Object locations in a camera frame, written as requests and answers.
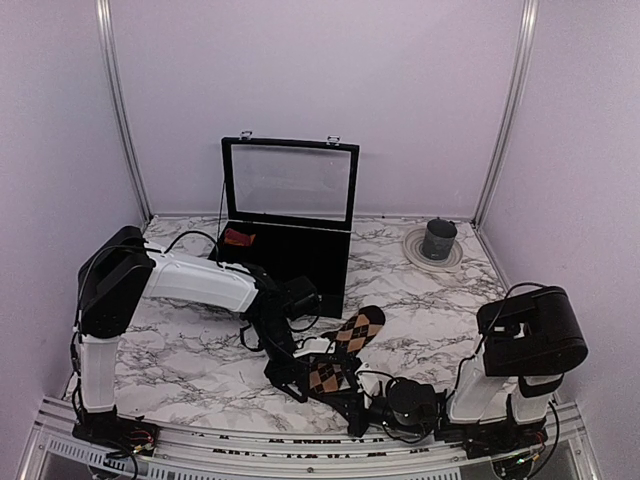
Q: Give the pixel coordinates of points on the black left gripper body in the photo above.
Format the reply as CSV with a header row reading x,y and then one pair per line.
x,y
275,367

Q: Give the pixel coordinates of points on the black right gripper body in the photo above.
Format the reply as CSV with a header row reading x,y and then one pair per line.
x,y
359,425

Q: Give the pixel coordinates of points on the brown argyle sock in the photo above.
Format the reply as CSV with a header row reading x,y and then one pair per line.
x,y
330,376

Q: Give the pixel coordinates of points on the maroon striped sock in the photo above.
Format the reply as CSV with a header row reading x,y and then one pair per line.
x,y
235,238

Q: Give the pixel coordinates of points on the black display case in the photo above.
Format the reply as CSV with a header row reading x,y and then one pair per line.
x,y
298,198

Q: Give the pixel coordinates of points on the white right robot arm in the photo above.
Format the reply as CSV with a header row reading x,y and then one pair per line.
x,y
528,342

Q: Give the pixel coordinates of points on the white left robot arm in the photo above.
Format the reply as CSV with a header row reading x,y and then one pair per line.
x,y
127,268

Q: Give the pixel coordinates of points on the beige ceramic plate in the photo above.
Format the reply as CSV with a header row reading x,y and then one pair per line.
x,y
411,247

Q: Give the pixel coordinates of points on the dark grey ceramic mug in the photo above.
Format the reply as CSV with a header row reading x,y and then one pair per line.
x,y
438,239

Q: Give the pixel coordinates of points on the aluminium front rail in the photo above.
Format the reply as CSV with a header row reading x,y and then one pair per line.
x,y
186,452

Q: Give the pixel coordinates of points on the left aluminium corner post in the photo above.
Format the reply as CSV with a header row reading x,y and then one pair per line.
x,y
109,52

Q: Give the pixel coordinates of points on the aluminium corner post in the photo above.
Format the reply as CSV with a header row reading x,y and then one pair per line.
x,y
109,52
515,92

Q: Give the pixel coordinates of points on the right aluminium corner post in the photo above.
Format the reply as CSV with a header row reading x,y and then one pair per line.
x,y
515,92

